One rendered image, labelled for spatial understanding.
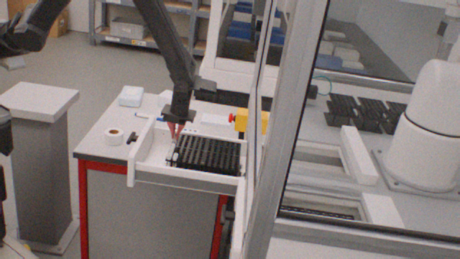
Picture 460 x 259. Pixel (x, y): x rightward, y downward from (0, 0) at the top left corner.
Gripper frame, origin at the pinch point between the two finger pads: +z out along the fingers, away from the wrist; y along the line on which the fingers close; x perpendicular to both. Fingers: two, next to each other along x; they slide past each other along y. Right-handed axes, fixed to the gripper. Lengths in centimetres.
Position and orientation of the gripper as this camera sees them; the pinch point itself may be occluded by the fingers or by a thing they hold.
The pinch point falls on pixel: (175, 136)
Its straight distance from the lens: 135.2
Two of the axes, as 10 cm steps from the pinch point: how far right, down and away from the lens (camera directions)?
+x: -1.1, 4.8, -8.7
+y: -9.7, -2.3, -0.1
